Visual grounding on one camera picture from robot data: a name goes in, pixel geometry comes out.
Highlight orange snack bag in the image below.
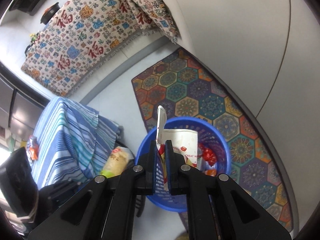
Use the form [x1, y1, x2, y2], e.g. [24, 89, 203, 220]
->
[204, 169, 217, 177]

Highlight beige bread wrapper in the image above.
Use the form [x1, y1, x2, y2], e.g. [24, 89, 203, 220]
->
[100, 146, 132, 178]

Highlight blue plastic trash basket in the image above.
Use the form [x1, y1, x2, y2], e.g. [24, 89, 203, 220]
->
[147, 116, 231, 213]

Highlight blue striped tablecloth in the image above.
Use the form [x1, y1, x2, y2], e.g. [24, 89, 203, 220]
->
[31, 97, 121, 189]

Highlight colourful hexagon floor mat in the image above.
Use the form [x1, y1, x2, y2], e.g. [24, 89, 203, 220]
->
[132, 48, 293, 231]

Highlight grey refrigerator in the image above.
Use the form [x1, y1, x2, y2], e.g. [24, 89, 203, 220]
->
[1, 78, 44, 141]

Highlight patterned fu character blanket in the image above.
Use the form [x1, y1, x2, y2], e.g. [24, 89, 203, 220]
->
[21, 0, 178, 96]

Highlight black pot orange knob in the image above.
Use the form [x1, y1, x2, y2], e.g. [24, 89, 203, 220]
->
[40, 2, 60, 25]

